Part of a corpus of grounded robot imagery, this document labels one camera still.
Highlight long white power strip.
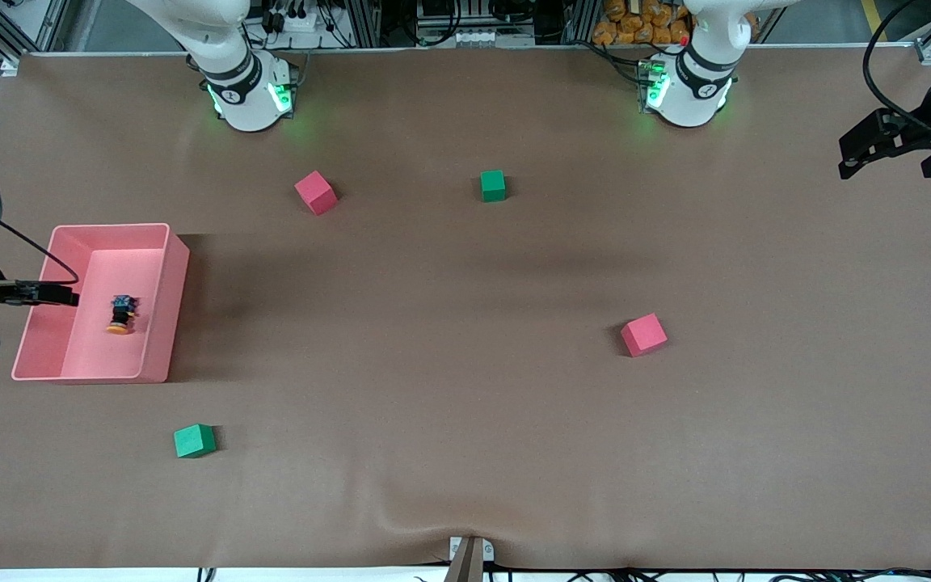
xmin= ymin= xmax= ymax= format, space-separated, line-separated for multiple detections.
xmin=423 ymin=28 xmax=537 ymax=48

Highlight orange mushroom push button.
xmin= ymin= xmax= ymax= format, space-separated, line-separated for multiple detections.
xmin=106 ymin=294 xmax=140 ymax=336

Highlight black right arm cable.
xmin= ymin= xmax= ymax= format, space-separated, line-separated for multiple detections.
xmin=0 ymin=220 xmax=80 ymax=285

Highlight red foam cube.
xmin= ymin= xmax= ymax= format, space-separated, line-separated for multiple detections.
xmin=294 ymin=170 xmax=339 ymax=217
xmin=620 ymin=313 xmax=669 ymax=358

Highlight metal table edge bracket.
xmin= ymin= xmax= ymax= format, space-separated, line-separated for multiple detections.
xmin=449 ymin=536 xmax=495 ymax=563

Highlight aluminium frame post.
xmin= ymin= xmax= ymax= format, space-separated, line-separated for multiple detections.
xmin=344 ymin=0 xmax=382 ymax=48
xmin=567 ymin=0 xmax=600 ymax=43

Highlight pink plastic bin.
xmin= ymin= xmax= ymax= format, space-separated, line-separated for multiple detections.
xmin=11 ymin=223 xmax=191 ymax=384

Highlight brown table mat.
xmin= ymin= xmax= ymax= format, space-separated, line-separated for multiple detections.
xmin=0 ymin=47 xmax=931 ymax=571

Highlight grey camera stand pole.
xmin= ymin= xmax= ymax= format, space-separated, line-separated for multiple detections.
xmin=443 ymin=538 xmax=487 ymax=582

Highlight white power strip with plugs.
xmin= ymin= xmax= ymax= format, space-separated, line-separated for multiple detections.
xmin=259 ymin=6 xmax=321 ymax=33

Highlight orange snack bags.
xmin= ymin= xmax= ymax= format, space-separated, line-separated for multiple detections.
xmin=592 ymin=0 xmax=760 ymax=46

